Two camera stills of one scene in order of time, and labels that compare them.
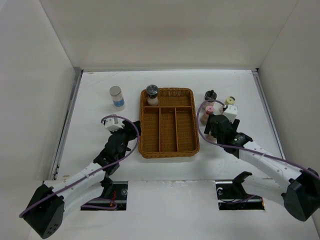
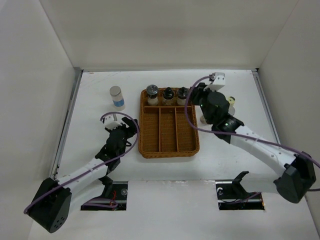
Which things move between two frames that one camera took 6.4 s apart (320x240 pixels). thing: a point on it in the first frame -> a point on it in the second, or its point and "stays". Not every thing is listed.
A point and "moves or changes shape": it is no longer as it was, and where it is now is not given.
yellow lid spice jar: x=230 y=100 stays
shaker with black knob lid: x=210 y=95 moves or changes shape
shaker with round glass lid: x=152 y=90 stays
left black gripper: x=128 y=130 stays
